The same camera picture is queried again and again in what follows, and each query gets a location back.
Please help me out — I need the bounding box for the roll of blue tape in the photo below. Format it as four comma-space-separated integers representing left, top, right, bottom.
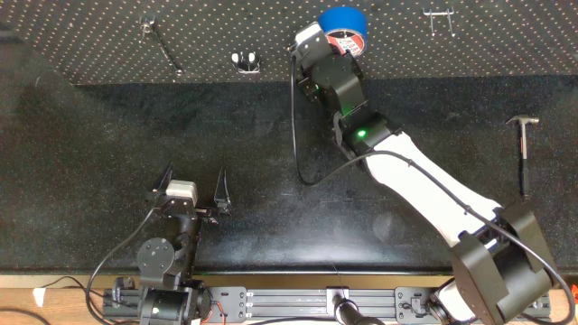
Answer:
317, 5, 369, 59

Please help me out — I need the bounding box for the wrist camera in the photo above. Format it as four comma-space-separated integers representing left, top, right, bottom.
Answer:
292, 22, 336, 59
164, 179, 200, 205

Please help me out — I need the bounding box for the hammer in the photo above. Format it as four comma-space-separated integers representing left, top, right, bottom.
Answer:
505, 114, 541, 200

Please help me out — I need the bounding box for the metal hook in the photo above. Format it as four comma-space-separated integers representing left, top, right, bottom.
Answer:
138, 15, 155, 43
422, 7, 457, 38
229, 51, 262, 75

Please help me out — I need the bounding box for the mounting rail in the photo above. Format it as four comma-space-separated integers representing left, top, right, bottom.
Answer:
102, 275, 553, 325

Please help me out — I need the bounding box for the wrench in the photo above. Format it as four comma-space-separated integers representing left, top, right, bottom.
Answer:
144, 18, 185, 78

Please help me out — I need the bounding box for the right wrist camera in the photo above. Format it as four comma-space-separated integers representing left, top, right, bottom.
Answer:
292, 22, 336, 59

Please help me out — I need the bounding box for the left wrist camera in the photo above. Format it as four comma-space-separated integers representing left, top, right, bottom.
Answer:
164, 179, 200, 205

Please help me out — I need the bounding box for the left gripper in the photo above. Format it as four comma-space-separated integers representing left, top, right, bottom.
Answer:
145, 163, 233, 226

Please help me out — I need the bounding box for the black pegboard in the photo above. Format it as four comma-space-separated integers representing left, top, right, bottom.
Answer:
0, 0, 578, 86

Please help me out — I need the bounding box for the black cable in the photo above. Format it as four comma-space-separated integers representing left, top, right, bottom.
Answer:
289, 55, 576, 325
84, 207, 157, 325

